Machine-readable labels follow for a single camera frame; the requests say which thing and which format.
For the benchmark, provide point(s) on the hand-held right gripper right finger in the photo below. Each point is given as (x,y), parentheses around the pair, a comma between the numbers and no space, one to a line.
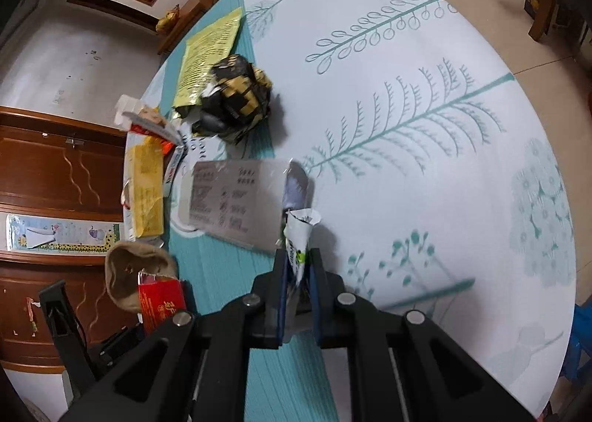
(317,297)

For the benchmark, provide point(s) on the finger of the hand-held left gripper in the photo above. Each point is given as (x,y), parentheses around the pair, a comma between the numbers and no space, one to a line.
(55,306)

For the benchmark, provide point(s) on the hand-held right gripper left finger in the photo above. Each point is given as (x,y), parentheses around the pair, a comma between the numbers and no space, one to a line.
(277,297)

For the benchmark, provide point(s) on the white printed wrapper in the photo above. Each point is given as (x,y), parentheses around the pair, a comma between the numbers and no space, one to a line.
(298,228)

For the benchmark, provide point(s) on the beige cloth bag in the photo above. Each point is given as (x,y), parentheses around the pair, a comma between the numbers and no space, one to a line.
(125,269)

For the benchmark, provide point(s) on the red white wrapper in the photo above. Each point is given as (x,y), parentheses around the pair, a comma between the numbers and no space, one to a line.
(148,126)

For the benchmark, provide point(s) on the brown door with stickers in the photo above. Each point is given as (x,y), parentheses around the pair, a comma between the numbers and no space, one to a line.
(69,311)

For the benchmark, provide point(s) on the red paper packet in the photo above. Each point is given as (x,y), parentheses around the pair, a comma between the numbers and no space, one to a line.
(159,306)

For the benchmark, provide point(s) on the silver grey flat packet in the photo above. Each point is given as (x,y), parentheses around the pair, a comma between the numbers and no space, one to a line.
(236,200)

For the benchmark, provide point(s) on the brown wooden door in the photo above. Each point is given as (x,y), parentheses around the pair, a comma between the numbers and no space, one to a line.
(55,163)

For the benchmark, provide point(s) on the orange snack packet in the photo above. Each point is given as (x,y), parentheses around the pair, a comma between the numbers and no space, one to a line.
(143,191)

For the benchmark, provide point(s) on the leaf print tablecloth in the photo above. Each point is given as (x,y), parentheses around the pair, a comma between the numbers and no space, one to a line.
(416,172)

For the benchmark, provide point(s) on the blue white leaflet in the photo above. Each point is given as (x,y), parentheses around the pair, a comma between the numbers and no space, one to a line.
(173,167)

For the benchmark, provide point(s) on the black yellow crumpled bag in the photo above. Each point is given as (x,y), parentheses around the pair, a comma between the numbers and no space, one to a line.
(236,93)

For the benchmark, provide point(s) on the yellow foil pouch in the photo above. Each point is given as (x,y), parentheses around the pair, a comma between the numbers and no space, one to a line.
(208,47)

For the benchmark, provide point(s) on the blue plastic stool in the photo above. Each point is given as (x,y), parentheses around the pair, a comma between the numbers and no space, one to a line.
(578,343)

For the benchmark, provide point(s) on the small wooden cabinet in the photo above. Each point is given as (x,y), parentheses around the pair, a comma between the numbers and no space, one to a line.
(192,15)

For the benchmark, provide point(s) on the fruit basket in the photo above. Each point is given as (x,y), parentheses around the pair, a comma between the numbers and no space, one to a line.
(167,20)

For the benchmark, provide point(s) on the wall poster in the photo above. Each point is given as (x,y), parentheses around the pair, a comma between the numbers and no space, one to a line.
(69,235)

